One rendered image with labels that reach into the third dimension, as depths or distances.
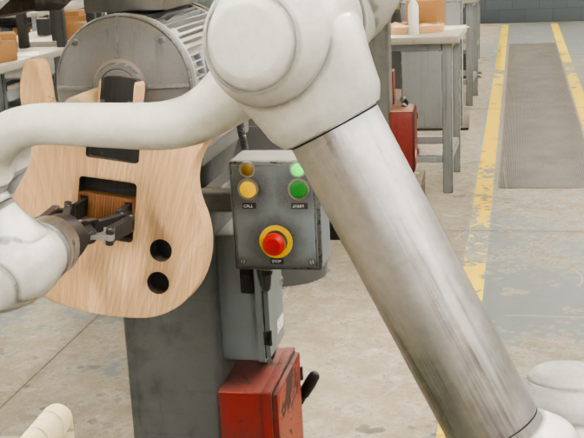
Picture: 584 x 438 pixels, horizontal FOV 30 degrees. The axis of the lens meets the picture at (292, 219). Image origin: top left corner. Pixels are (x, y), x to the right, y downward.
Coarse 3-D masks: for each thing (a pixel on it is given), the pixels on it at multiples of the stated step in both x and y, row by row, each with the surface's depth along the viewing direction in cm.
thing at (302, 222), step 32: (256, 160) 190; (288, 160) 189; (256, 192) 190; (288, 192) 189; (256, 224) 192; (288, 224) 191; (320, 224) 190; (256, 256) 194; (288, 256) 192; (320, 256) 192
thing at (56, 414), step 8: (48, 408) 109; (56, 408) 109; (64, 408) 110; (40, 416) 108; (48, 416) 107; (56, 416) 108; (64, 416) 109; (32, 424) 106; (40, 424) 106; (48, 424) 106; (56, 424) 107; (64, 424) 108; (24, 432) 106; (32, 432) 104; (40, 432) 104; (48, 432) 105; (56, 432) 106; (64, 432) 108
